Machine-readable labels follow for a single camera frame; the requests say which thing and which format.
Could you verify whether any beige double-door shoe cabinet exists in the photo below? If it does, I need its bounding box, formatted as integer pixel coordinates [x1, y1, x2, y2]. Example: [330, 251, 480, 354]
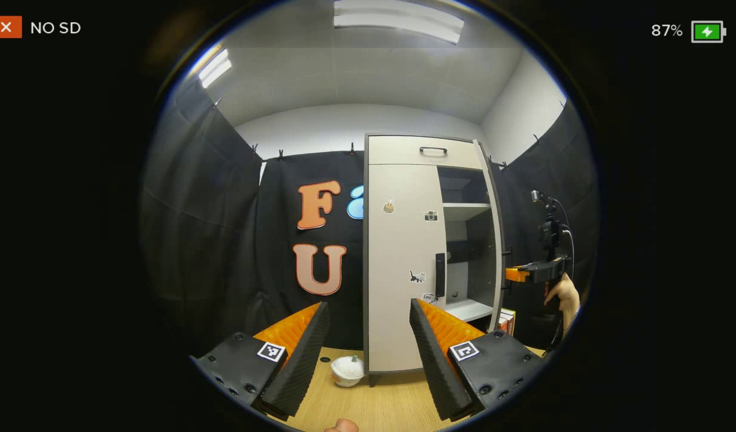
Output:
[362, 133, 514, 388]

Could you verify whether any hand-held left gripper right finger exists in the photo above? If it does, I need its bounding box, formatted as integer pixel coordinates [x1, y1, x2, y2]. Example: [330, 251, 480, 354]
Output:
[409, 298, 549, 422]

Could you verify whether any beige shoe cabinet door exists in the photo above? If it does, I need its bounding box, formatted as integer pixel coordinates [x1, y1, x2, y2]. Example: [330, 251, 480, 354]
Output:
[473, 139, 514, 334]
[367, 163, 447, 374]

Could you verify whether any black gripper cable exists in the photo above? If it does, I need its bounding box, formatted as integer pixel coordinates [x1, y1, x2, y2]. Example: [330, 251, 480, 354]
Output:
[548, 197, 576, 356]

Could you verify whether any beige cabinet drawer front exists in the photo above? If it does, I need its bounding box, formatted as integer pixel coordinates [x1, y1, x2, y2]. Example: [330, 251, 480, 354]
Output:
[368, 136, 484, 170]

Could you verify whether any long ceiling light panel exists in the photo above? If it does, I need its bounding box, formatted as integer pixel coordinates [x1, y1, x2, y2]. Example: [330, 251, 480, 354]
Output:
[333, 0, 465, 44]

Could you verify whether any black backdrop cloth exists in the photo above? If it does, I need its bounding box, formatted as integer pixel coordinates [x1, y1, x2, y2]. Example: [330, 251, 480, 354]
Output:
[141, 75, 600, 361]

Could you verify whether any white round bowl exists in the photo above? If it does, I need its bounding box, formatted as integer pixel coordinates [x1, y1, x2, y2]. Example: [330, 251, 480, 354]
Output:
[331, 355, 365, 388]

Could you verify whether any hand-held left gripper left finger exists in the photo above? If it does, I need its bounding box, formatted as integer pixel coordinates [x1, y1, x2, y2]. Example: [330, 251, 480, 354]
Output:
[191, 302, 331, 421]

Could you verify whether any narrow ceiling light strip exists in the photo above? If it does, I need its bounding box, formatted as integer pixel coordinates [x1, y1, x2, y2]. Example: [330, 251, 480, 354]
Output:
[198, 48, 232, 89]

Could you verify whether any white cabinet shelf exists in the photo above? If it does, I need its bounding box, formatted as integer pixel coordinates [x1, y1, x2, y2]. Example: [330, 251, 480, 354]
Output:
[443, 203, 492, 221]
[446, 299, 493, 322]

